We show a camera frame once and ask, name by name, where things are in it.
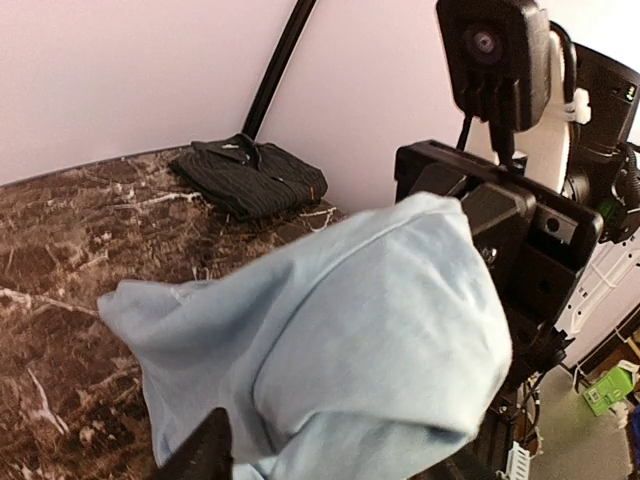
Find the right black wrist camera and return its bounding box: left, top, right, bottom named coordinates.
left=436, top=0, right=550, bottom=132

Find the green box in background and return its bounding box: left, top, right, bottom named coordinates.
left=582, top=360, right=639, bottom=417

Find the right black frame post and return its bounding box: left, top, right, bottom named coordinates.
left=241, top=0, right=316, bottom=140

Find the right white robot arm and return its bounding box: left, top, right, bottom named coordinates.
left=394, top=22, right=639, bottom=383

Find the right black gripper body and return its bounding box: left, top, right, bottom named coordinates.
left=394, top=140, right=604, bottom=370

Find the black pinstriped shirt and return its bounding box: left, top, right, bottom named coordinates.
left=169, top=134, right=328, bottom=221

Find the light blue garment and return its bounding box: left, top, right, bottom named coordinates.
left=98, top=193, right=512, bottom=479

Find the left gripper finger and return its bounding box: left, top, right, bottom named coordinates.
left=158, top=408, right=233, bottom=480

